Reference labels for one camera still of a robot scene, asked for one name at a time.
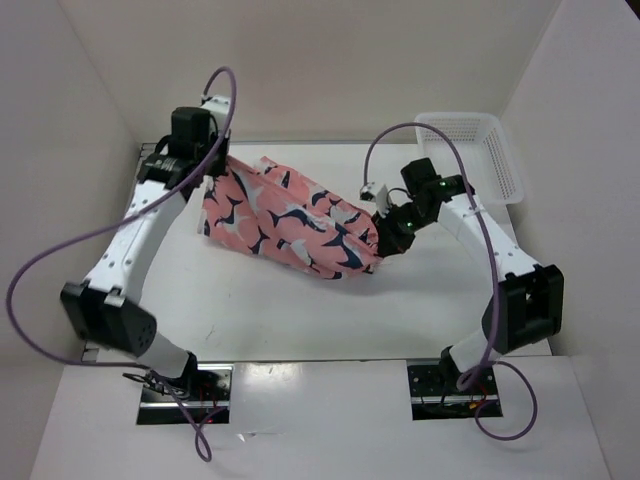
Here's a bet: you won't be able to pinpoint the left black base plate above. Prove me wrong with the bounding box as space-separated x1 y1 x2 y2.
123 363 234 426

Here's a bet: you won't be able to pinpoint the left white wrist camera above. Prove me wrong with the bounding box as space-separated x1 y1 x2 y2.
200 95 235 123

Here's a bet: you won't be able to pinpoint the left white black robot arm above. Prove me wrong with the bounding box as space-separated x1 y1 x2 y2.
60 96 230 400

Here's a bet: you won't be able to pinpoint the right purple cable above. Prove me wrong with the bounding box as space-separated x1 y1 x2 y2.
362 121 539 440

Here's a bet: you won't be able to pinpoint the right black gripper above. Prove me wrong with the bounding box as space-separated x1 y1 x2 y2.
372 201 434 258

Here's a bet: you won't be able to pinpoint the purple cable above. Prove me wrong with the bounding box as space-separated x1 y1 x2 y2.
6 66 238 462
362 121 539 440

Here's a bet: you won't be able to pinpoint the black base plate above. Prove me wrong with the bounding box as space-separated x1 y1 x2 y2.
406 359 503 421
123 363 234 426

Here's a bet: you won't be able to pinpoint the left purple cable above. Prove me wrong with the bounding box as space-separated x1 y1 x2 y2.
6 66 238 462

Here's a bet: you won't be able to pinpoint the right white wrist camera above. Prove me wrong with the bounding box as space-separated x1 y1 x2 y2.
359 182 389 211

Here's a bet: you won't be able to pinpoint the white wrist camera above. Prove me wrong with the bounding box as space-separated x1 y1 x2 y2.
359 182 389 211
200 95 235 123

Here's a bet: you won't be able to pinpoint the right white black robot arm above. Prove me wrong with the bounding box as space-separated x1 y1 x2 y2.
360 158 564 393

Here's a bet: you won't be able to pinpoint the white plastic mesh basket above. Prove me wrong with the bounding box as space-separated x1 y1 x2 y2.
415 112 524 206

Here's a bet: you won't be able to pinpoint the pink shark print shorts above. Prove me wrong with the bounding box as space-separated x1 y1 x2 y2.
199 156 381 280

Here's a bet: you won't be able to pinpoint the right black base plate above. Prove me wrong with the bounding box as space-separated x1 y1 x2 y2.
406 359 503 421

